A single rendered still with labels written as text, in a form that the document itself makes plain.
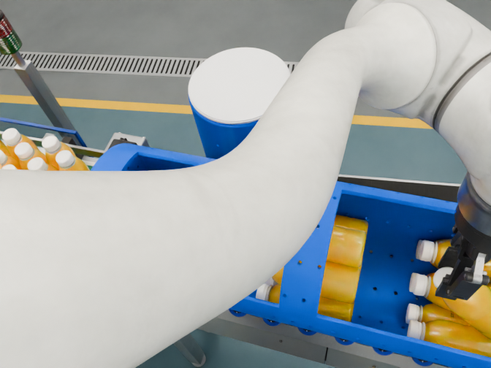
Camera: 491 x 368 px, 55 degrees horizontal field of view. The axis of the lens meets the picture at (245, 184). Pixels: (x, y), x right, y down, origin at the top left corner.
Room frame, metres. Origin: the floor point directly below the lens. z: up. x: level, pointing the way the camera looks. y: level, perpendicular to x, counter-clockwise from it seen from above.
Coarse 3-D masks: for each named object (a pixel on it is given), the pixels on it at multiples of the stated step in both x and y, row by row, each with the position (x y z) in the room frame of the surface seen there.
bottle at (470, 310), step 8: (480, 288) 0.21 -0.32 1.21; (488, 288) 0.21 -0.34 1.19; (472, 296) 0.20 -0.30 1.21; (480, 296) 0.20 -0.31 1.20; (488, 296) 0.20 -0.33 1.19; (448, 304) 0.20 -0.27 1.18; (456, 304) 0.20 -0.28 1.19; (464, 304) 0.19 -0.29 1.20; (472, 304) 0.19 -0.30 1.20; (480, 304) 0.19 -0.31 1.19; (488, 304) 0.19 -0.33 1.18; (456, 312) 0.19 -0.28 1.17; (464, 312) 0.19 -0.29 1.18; (472, 312) 0.19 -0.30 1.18; (480, 312) 0.18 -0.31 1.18; (488, 312) 0.18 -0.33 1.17; (464, 320) 0.19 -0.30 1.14; (472, 320) 0.18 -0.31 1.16; (480, 320) 0.18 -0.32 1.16; (488, 320) 0.17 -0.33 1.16; (480, 328) 0.17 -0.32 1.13; (488, 328) 0.17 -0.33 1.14; (488, 336) 0.16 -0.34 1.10
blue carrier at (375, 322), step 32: (128, 160) 0.58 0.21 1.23; (160, 160) 0.67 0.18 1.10; (192, 160) 0.57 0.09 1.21; (352, 192) 0.42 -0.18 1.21; (384, 192) 0.42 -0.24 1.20; (320, 224) 0.36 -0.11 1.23; (384, 224) 0.43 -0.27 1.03; (416, 224) 0.41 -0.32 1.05; (448, 224) 0.39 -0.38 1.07; (320, 256) 0.31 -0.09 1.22; (384, 256) 0.38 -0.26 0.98; (288, 288) 0.28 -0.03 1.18; (320, 288) 0.27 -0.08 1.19; (384, 288) 0.32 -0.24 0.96; (288, 320) 0.26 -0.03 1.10; (320, 320) 0.24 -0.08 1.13; (352, 320) 0.27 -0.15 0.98; (384, 320) 0.26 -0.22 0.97; (416, 352) 0.16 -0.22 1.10; (448, 352) 0.15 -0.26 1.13
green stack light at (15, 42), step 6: (12, 30) 1.10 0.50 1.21; (12, 36) 1.09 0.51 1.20; (0, 42) 1.07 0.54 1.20; (6, 42) 1.07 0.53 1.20; (12, 42) 1.08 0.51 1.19; (18, 42) 1.09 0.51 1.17; (0, 48) 1.07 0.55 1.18; (6, 48) 1.07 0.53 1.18; (12, 48) 1.07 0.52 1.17; (18, 48) 1.08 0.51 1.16; (6, 54) 1.07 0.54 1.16
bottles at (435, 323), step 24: (432, 264) 0.33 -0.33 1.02; (264, 288) 0.34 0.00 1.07; (432, 288) 0.27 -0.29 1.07; (336, 312) 0.26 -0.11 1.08; (408, 312) 0.25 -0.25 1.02; (432, 312) 0.24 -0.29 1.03; (408, 336) 0.20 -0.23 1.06; (432, 336) 0.19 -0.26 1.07; (456, 336) 0.18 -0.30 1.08; (480, 336) 0.17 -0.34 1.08
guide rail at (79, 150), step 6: (0, 132) 0.98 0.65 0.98; (0, 138) 0.99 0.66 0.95; (30, 138) 0.94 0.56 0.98; (36, 138) 0.93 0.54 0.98; (36, 144) 0.93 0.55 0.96; (66, 144) 0.89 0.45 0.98; (78, 150) 0.87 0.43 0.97; (84, 150) 0.86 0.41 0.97; (90, 150) 0.85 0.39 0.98; (96, 150) 0.84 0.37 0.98; (102, 150) 0.84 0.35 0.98; (96, 156) 0.84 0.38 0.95
